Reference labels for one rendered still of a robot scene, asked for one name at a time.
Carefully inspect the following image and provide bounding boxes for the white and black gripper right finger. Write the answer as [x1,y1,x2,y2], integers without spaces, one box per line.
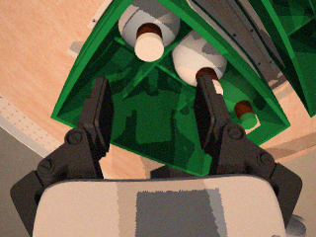
[194,74,303,229]

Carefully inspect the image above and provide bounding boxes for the green crate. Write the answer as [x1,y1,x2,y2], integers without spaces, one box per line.
[234,0,316,118]
[50,0,291,176]

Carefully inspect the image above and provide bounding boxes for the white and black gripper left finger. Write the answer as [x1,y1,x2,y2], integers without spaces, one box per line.
[10,77,115,237]

